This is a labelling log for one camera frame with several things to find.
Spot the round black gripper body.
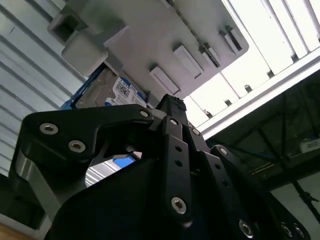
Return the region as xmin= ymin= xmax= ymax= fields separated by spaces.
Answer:
xmin=45 ymin=156 xmax=241 ymax=240

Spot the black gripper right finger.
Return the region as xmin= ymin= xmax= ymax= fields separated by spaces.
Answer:
xmin=174 ymin=96 xmax=311 ymax=240

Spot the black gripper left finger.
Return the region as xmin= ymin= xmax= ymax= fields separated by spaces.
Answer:
xmin=7 ymin=94 xmax=193 ymax=230

